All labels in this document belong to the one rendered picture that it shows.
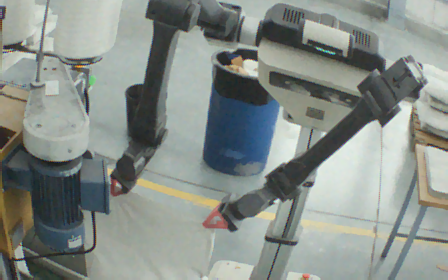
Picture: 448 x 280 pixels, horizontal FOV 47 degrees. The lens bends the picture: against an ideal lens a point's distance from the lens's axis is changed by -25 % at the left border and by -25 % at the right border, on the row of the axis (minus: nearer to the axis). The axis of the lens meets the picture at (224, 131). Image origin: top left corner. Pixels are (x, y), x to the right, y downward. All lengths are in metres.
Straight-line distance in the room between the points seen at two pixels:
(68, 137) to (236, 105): 2.64
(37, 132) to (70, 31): 0.23
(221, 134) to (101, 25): 2.70
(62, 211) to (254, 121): 2.62
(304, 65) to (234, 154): 2.18
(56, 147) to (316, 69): 0.87
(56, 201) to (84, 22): 0.39
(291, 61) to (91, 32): 0.72
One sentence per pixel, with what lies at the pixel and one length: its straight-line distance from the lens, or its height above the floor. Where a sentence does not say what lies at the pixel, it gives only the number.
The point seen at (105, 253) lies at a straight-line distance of 1.82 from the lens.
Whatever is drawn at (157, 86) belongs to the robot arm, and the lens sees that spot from 1.44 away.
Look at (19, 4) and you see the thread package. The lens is 1.39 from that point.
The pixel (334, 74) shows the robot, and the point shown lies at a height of 1.40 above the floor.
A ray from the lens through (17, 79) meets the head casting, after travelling 1.70.
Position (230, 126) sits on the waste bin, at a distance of 3.85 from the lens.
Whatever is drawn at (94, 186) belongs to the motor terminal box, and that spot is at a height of 1.29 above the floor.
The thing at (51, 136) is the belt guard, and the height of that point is 1.42.
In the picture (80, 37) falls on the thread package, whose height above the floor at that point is 1.58.
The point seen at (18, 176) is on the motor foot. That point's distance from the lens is 1.35.
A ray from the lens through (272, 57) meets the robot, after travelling 1.80.
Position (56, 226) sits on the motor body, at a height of 1.17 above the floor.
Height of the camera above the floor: 1.99
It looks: 26 degrees down
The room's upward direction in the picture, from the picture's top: 10 degrees clockwise
